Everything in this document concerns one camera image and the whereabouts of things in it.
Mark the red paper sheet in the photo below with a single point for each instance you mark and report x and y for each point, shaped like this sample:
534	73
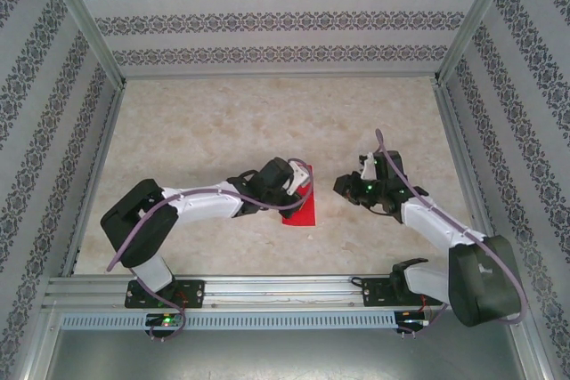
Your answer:
305	217

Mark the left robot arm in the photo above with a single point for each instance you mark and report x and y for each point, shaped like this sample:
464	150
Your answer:
133	224

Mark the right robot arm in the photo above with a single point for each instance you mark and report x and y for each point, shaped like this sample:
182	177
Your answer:
481	282

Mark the grey metal sheet panel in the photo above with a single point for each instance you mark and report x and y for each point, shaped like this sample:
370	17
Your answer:
285	358

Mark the circuit board with green light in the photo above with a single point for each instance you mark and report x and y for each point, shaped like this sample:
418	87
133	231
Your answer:
167	320
414	322

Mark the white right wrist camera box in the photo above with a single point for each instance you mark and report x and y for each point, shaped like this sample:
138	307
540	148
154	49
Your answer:
368	168

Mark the aluminium frame side rail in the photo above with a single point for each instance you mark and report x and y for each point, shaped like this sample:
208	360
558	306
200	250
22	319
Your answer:
469	184
91	184

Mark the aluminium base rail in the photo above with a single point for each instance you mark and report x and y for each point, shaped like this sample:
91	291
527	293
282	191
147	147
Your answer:
285	291

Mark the aluminium frame crossbeam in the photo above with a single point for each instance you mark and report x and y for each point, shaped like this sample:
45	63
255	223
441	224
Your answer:
276	74

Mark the aluminium frame post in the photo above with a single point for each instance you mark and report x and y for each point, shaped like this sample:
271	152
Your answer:
33	349
534	349
478	15
80	15

